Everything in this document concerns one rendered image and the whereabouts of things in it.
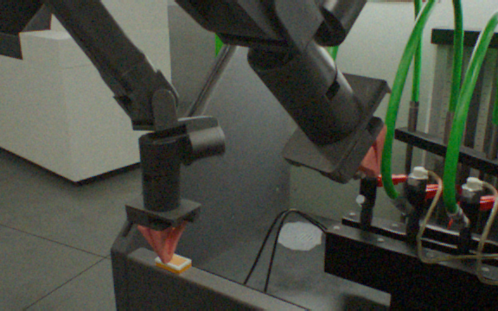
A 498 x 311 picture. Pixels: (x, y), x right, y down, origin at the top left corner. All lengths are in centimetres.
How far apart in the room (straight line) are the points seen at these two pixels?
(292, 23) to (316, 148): 15
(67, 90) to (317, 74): 319
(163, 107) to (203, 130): 8
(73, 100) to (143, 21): 73
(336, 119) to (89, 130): 329
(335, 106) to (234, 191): 70
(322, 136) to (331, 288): 61
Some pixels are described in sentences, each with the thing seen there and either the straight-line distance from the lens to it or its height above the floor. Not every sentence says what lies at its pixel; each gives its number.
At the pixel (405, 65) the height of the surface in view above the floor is 128.
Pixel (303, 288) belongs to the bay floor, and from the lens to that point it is 105.
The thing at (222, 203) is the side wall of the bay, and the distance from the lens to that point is 112.
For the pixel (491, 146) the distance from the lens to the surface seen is 96.
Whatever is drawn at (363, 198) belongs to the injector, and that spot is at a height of 105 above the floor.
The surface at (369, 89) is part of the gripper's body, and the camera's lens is 51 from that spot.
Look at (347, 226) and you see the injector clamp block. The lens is 95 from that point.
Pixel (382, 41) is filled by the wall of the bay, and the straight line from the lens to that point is 116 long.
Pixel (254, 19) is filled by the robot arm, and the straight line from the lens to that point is 37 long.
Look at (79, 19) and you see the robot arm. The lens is 74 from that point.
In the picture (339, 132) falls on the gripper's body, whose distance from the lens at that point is 48.
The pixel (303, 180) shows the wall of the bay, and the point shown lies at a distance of 132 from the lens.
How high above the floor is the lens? 140
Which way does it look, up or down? 20 degrees down
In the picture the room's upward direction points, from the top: straight up
